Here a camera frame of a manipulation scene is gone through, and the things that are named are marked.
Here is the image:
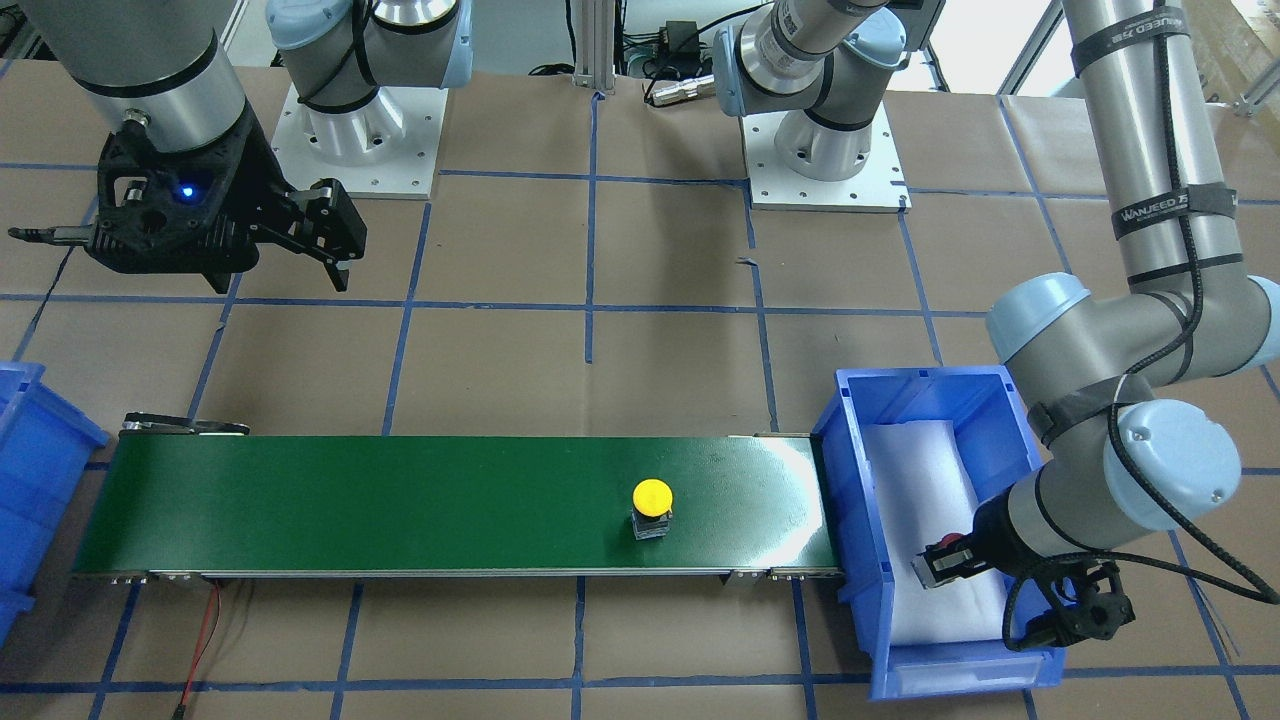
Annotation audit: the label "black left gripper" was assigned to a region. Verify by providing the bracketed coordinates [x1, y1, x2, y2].
[911, 500, 1137, 651]

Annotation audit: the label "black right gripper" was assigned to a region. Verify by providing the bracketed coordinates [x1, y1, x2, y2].
[9, 108, 367, 293]

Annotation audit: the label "yellow push button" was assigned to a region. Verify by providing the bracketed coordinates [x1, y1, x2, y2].
[631, 478, 675, 541]

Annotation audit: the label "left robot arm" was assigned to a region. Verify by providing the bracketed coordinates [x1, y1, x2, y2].
[914, 1, 1277, 652]

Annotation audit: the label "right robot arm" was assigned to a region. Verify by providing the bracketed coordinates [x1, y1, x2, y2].
[9, 1, 474, 293]

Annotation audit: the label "blue bin with buttons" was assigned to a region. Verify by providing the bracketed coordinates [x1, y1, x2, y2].
[814, 365, 1068, 701]

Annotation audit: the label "white foam pad source bin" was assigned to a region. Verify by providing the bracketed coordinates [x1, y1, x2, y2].
[861, 420, 1007, 646]

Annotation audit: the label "green conveyor belt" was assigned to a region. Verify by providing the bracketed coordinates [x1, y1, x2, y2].
[73, 433, 838, 579]

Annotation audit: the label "blue empty bin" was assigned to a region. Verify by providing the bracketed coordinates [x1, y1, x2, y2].
[1, 361, 108, 638]

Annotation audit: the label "black power adapter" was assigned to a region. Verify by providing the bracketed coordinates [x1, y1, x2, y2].
[655, 20, 701, 67]

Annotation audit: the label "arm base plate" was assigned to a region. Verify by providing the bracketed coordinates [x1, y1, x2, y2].
[271, 87, 449, 200]
[740, 104, 913, 213]

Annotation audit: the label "aluminium profile post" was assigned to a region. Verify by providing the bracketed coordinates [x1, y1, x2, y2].
[570, 0, 621, 96]

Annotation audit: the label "red black motor wires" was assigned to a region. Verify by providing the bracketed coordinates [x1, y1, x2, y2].
[180, 580, 256, 707]

